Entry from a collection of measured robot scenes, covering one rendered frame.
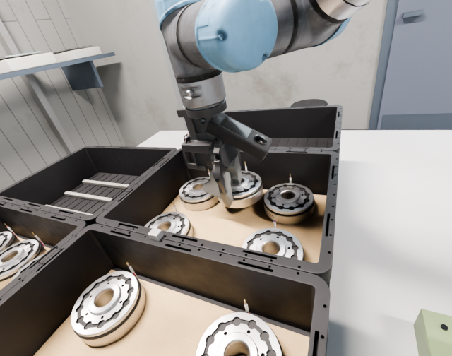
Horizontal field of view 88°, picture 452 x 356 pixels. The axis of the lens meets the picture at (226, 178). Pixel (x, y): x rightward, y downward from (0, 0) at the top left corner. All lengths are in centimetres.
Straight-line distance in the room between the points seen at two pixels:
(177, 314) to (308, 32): 43
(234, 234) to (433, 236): 46
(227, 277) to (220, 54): 27
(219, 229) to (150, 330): 21
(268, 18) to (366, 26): 237
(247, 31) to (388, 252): 55
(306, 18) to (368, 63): 235
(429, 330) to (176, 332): 37
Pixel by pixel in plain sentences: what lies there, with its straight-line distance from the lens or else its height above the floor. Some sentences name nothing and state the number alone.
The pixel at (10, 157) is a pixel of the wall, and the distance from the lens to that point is 265.
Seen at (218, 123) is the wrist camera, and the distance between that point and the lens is 41.
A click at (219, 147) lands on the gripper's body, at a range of 41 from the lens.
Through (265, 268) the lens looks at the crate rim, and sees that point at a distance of 31.
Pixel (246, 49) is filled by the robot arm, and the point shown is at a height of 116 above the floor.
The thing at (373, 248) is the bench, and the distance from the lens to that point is 65.
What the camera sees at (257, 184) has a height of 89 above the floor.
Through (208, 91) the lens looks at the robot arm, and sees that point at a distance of 38.
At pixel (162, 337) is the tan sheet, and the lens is 41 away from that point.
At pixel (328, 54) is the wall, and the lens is 266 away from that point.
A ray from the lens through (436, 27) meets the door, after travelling 265.
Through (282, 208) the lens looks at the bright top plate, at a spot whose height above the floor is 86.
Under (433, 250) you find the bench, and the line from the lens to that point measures 69.
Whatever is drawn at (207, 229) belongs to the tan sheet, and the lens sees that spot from 51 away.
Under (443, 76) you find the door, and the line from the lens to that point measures 274.
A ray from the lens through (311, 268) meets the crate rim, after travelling 30.
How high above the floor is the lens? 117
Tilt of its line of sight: 32 degrees down
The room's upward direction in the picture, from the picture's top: 12 degrees counter-clockwise
